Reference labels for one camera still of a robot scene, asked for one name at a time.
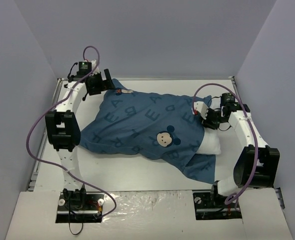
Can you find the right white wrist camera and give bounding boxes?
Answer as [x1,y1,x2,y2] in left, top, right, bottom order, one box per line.
[192,101,209,120]

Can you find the left aluminium table rail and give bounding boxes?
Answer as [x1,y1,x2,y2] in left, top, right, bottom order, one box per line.
[27,78,63,192]

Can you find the aluminium table rail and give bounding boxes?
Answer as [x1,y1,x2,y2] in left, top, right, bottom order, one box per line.
[229,75,286,210]
[27,78,63,192]

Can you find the right aluminium table rail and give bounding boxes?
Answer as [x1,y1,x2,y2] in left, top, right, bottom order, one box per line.
[229,75,286,210]

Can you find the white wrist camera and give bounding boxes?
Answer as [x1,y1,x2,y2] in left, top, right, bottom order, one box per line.
[192,101,209,120]
[83,59,100,75]

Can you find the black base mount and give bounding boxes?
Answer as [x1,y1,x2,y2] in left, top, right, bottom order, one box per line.
[55,190,105,224]
[192,190,242,221]

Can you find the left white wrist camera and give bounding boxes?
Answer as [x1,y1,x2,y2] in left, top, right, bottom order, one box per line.
[83,59,100,75]

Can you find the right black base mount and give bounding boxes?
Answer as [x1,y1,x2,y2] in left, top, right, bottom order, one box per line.
[192,190,242,221]

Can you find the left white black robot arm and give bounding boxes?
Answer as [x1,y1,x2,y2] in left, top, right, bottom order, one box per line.
[44,59,115,209]

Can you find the white pillow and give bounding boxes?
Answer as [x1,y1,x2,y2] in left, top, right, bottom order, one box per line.
[196,128,222,155]

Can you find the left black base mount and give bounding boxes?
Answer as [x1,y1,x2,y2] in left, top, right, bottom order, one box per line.
[55,190,105,224]

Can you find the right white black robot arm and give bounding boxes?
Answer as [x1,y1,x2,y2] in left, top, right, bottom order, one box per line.
[193,92,280,207]

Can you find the black thin cable loop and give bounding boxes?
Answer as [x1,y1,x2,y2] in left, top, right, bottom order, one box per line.
[68,207,85,236]

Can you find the blue cartoon letter pillowcase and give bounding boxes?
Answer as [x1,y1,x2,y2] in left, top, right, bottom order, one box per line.
[79,79,216,184]

